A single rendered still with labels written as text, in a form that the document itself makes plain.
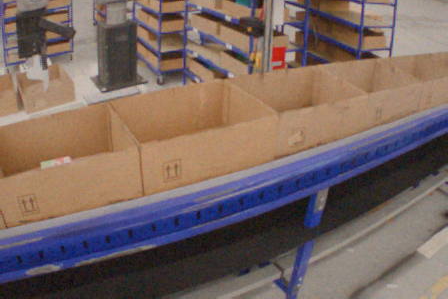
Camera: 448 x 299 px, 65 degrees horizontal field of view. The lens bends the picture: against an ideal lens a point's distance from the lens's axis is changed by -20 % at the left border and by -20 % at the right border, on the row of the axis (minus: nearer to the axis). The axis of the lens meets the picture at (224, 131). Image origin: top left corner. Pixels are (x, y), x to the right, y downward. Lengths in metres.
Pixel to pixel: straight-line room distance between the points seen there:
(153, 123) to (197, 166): 0.29
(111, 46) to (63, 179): 1.20
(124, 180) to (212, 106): 0.49
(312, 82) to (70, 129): 0.90
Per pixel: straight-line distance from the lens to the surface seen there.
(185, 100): 1.33
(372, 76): 1.89
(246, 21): 2.10
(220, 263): 1.28
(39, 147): 1.24
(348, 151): 1.33
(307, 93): 1.61
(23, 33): 1.03
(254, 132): 1.13
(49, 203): 1.00
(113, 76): 2.13
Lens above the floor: 1.54
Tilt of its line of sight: 28 degrees down
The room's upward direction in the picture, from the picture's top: 2 degrees clockwise
